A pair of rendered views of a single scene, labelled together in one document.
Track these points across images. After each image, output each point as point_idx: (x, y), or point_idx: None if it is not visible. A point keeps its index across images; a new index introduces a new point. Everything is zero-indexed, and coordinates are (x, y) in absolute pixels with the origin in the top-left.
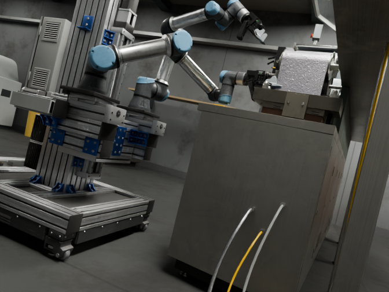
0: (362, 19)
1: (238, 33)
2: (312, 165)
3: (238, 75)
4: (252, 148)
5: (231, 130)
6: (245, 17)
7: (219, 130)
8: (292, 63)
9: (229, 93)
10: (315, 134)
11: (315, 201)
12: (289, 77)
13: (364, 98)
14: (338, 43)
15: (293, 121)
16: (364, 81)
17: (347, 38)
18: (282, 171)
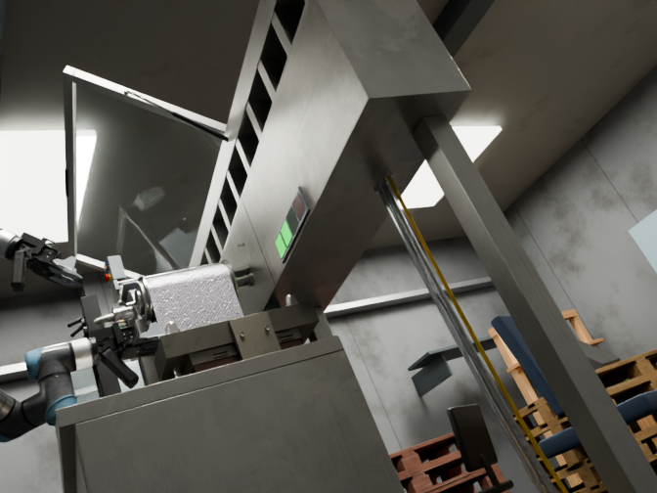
0: (375, 141)
1: (13, 277)
2: (349, 411)
3: (75, 345)
4: (236, 440)
5: (173, 429)
6: (16, 244)
7: (145, 442)
8: (171, 292)
9: (71, 391)
10: (321, 360)
11: (391, 464)
12: (179, 317)
13: None
14: (322, 196)
15: (277, 356)
16: (309, 276)
17: (339, 181)
18: (313, 449)
